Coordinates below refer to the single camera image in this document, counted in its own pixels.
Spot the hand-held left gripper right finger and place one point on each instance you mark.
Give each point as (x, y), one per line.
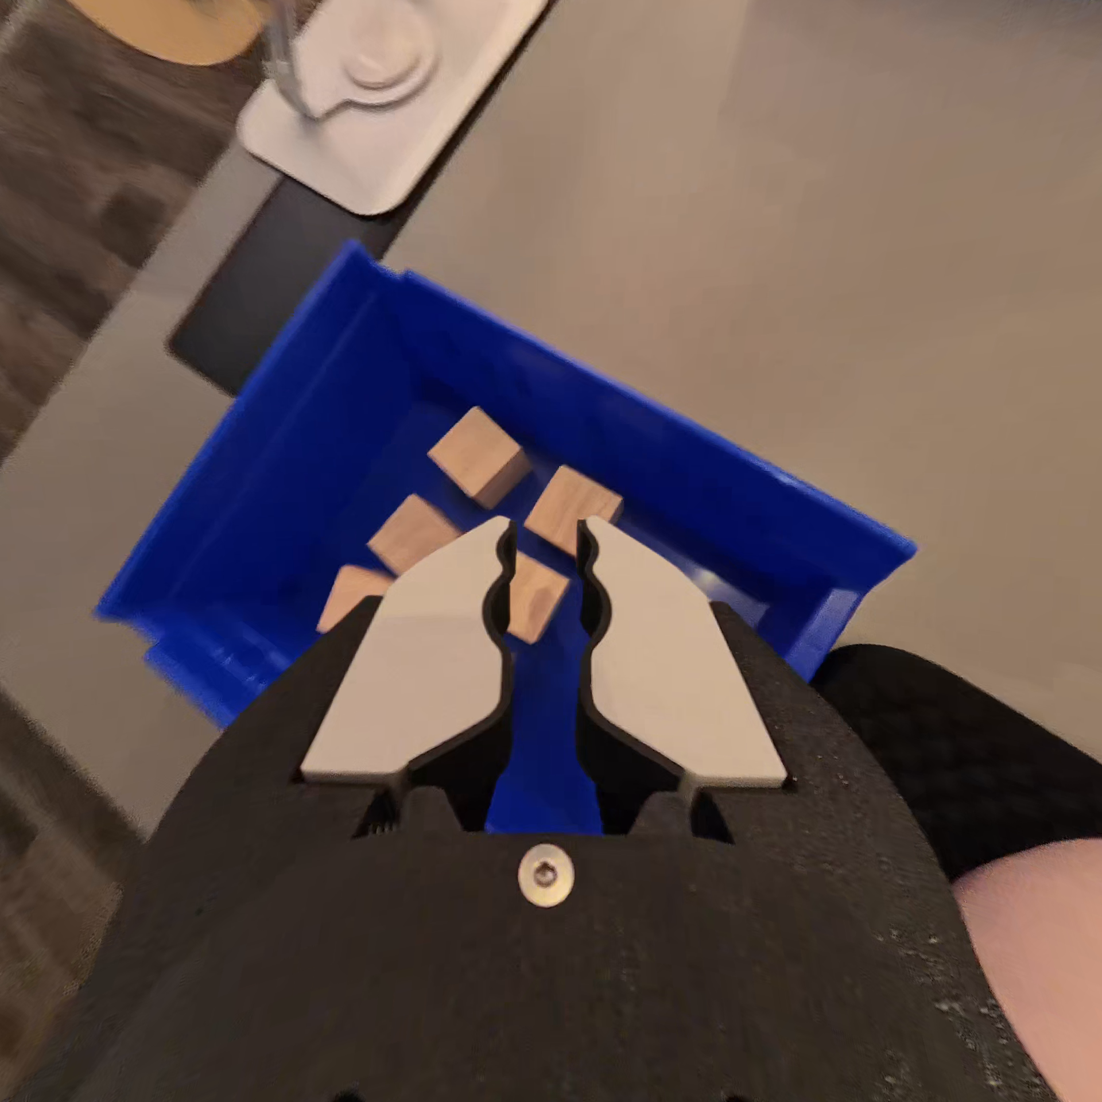
(679, 679)

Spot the person's bare leg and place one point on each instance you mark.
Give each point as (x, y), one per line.
(1041, 964)

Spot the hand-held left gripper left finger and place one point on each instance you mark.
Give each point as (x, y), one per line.
(413, 671)

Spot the tan round wooden board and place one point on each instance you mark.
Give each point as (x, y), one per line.
(181, 30)

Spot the pile of plain wooden cubes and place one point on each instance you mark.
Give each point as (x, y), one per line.
(478, 456)

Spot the white round dish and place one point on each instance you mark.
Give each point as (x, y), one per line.
(382, 57)

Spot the blue plastic bin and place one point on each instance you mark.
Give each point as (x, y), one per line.
(345, 388)

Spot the clear glass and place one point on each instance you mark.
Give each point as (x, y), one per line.
(288, 60)

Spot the black table panel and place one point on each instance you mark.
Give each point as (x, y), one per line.
(258, 284)

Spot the white tray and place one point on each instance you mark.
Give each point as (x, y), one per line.
(387, 147)

